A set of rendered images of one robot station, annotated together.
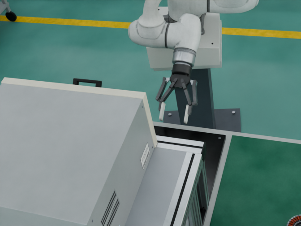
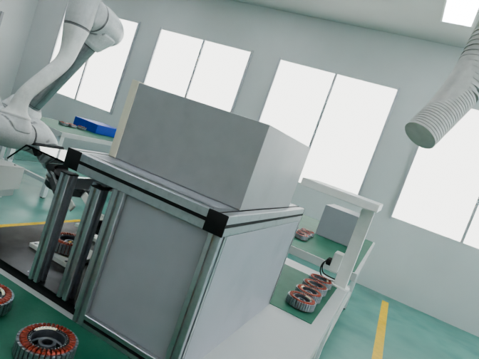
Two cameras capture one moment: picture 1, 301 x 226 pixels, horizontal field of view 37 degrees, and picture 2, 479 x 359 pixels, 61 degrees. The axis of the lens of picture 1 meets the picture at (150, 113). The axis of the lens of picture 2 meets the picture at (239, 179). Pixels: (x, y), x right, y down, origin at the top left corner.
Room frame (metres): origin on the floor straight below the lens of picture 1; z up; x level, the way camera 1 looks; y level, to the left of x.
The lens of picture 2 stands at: (0.83, 1.45, 1.26)
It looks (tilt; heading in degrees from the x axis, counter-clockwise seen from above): 5 degrees down; 264
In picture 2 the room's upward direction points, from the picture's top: 19 degrees clockwise
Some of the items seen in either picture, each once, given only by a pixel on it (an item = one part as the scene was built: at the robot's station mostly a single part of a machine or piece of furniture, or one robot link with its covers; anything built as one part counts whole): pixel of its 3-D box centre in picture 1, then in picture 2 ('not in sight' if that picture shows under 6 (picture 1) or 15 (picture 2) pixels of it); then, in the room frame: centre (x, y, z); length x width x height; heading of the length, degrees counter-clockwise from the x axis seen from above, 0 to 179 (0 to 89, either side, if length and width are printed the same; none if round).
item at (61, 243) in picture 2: not in sight; (69, 243); (1.12, 0.23, 0.80); 0.11 x 0.11 x 0.04
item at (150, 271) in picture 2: not in sight; (145, 281); (0.86, 0.60, 0.91); 0.28 x 0.03 x 0.32; 153
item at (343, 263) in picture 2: not in sight; (328, 236); (0.14, -0.42, 0.98); 0.37 x 0.35 x 0.46; 63
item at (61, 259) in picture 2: not in sight; (67, 251); (1.12, 0.23, 0.78); 0.15 x 0.15 x 0.01; 63
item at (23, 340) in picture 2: not in sight; (46, 345); (1.00, 0.69, 0.77); 0.11 x 0.11 x 0.04
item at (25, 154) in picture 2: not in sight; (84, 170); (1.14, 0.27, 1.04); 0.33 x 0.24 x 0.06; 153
